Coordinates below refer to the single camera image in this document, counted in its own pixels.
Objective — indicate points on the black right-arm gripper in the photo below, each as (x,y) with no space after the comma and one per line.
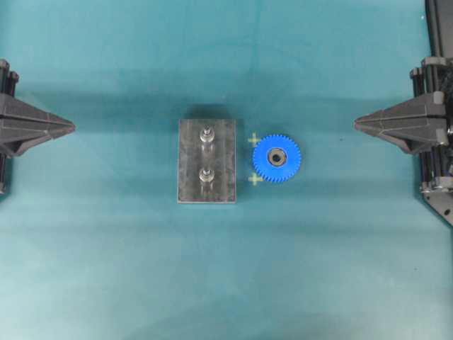
(433,79)

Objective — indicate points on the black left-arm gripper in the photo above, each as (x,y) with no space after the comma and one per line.
(15,142)

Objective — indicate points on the large blue gear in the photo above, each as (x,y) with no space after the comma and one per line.
(276,158)

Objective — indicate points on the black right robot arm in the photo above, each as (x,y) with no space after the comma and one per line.
(422,126)

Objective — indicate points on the upper metal shaft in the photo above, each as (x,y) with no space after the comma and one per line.
(207,134)

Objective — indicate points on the metal shaft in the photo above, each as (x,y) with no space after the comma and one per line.
(207,134)
(206,175)

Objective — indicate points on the lower metal shaft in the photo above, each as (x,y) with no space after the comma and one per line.
(206,175)

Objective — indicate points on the metal base plate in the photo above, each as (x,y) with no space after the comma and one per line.
(220,156)

